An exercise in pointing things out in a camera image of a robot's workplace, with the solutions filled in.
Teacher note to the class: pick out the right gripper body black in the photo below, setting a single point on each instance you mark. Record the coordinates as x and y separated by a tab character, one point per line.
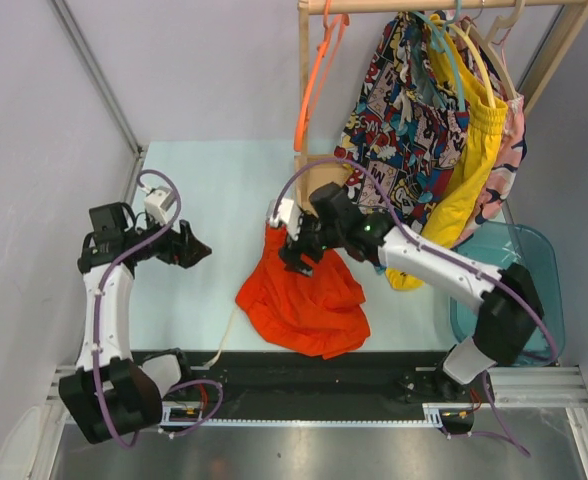
312	235

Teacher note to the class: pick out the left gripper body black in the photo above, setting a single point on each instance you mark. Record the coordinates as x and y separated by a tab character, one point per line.
161	249

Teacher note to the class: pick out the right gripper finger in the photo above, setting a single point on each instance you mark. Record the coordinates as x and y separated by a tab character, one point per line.
305	264
292	260

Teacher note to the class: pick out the orange shorts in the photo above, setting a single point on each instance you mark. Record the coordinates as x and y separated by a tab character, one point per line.
320	315

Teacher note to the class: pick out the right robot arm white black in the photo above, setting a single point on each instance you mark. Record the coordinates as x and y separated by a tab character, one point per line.
505	300

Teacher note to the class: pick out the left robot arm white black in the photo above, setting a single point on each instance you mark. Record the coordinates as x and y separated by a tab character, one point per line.
109	394

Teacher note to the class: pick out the comic print shorts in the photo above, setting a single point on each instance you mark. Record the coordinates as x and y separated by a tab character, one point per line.
408	134

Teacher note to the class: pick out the orange plastic hanger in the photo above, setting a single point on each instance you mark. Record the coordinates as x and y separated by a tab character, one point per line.
334	30

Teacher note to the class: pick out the yellow shorts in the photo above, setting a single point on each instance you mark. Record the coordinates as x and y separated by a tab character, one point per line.
484	136

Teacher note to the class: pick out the pink patterned shorts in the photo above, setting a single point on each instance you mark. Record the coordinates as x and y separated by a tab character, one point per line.
511	152

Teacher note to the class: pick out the teal plastic hanger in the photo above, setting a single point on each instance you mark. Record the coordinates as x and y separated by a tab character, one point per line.
439	40

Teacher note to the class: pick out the yellow plastic hanger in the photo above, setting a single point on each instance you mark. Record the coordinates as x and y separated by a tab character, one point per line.
478	59

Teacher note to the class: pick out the beige plastic hanger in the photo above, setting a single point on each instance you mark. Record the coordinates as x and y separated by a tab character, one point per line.
501	72

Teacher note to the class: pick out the wooden clothes rack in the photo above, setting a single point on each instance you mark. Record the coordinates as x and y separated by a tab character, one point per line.
316	170

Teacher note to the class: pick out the teal plastic basket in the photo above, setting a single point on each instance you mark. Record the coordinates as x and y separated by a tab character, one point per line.
502	245

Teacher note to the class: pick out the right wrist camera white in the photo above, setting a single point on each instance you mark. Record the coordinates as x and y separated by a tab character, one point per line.
287	214

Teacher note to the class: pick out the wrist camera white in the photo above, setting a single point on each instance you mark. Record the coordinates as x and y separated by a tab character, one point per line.
287	214
158	202

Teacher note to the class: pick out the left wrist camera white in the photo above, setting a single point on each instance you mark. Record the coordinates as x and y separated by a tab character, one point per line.
158	202

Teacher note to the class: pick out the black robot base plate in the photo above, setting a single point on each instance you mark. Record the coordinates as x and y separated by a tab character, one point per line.
283	387

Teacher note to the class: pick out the white cable duct strip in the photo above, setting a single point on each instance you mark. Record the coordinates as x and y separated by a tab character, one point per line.
431	419

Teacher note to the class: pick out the aluminium corner post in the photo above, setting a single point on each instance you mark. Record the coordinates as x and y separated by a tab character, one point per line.
89	62

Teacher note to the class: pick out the aluminium frame rail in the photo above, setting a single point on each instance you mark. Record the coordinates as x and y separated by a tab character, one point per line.
522	388

